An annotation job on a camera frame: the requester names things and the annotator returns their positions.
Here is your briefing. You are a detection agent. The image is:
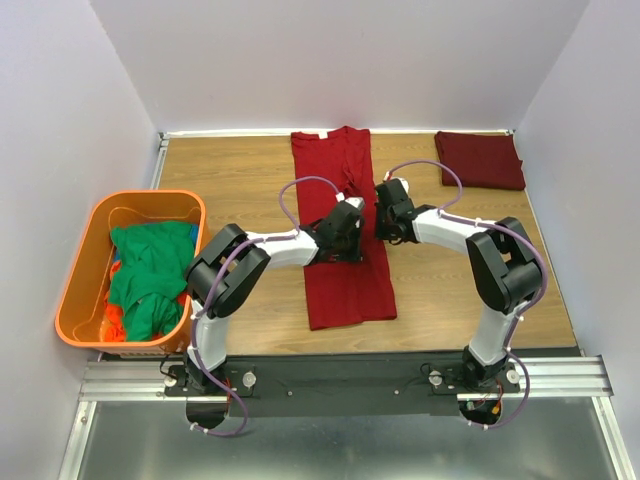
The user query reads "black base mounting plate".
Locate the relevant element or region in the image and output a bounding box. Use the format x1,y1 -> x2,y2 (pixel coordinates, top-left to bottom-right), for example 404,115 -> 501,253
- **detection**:
164,351 -> 520,426

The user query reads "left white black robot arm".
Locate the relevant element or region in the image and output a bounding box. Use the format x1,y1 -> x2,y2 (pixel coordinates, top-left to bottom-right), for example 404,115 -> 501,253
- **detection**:
185,197 -> 365,395

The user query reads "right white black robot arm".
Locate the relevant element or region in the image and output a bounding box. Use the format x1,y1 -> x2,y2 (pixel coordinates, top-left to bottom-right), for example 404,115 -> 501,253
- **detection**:
375,178 -> 548,392

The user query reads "blue garment in basket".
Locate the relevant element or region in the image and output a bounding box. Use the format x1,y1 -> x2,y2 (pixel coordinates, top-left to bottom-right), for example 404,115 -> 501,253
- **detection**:
190,224 -> 199,243

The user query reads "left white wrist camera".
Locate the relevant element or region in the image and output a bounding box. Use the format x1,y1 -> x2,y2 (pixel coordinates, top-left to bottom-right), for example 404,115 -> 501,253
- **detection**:
335,192 -> 365,211

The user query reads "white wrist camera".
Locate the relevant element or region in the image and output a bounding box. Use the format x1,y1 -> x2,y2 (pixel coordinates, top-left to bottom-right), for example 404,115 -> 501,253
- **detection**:
335,192 -> 365,211
383,171 -> 409,193

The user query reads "orange plastic basket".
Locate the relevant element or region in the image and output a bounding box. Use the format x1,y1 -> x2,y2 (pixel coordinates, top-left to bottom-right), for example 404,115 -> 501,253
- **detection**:
55,190 -> 212,356

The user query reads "orange t shirt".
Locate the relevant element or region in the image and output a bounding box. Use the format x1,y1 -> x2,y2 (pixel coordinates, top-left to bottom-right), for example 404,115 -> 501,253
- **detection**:
100,290 -> 126,343

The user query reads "folded dark red t shirt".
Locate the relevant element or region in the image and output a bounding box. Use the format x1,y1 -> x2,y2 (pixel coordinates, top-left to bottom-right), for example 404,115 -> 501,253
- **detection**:
434,131 -> 526,191

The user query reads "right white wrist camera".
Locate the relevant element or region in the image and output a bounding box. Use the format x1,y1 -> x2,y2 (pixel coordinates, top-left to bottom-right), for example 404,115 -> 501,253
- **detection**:
383,171 -> 409,193

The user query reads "green t shirt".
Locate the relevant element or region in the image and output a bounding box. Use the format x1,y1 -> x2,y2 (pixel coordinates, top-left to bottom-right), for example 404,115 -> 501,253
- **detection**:
109,221 -> 196,342

